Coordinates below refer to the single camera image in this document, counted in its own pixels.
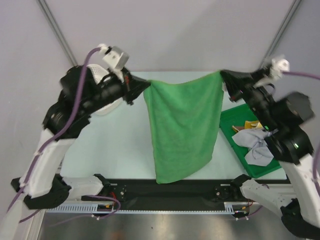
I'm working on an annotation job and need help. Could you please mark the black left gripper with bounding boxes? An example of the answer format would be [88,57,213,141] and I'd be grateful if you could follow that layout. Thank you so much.
[84,66,151,114]

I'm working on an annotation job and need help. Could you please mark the right aluminium frame post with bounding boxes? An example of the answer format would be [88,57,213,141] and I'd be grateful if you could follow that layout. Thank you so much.
[259,0,304,67]

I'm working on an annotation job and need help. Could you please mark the aluminium frame post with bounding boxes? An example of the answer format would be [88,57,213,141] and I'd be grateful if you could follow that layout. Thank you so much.
[36,0,78,66]
[259,0,304,67]

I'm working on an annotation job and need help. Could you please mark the grey slotted cable duct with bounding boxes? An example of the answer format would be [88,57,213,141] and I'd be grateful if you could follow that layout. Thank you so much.
[46,199,248,215]

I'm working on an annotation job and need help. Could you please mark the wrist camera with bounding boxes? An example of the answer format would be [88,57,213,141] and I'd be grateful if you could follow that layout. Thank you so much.
[98,43,130,71]
[256,54,290,87]

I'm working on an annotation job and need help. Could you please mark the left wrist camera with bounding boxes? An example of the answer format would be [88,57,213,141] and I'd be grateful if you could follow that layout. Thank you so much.
[98,43,130,71]

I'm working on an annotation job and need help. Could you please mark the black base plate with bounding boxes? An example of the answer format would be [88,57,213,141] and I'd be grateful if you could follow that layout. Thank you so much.
[96,179,252,206]

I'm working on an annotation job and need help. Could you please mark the light blue cloth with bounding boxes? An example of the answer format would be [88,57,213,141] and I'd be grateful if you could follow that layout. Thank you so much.
[232,129,274,167]

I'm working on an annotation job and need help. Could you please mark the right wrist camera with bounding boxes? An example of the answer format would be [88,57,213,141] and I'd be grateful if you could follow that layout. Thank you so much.
[256,54,290,87]

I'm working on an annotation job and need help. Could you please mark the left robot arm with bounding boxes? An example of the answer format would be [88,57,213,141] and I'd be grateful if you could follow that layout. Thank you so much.
[11,65,151,210]

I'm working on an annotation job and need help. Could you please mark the green plastic tray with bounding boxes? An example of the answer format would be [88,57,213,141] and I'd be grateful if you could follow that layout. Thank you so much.
[219,104,281,178]

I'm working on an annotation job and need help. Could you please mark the green microfiber towel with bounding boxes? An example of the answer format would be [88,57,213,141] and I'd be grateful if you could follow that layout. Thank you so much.
[143,71,224,184]

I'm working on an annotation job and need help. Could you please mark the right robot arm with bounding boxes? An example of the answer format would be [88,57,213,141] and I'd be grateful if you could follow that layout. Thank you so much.
[220,66,320,240]

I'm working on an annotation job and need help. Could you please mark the yellow cloth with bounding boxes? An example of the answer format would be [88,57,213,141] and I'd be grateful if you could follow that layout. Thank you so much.
[231,120,263,133]

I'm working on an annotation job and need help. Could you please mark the left aluminium frame post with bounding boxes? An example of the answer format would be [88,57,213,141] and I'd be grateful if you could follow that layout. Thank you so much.
[36,0,78,66]

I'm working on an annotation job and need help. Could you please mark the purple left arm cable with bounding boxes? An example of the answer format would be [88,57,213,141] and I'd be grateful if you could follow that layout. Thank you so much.
[4,47,122,225]

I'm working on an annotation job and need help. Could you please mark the white perforated plastic basket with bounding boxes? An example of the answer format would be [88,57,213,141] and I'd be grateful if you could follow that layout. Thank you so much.
[87,63,123,116]

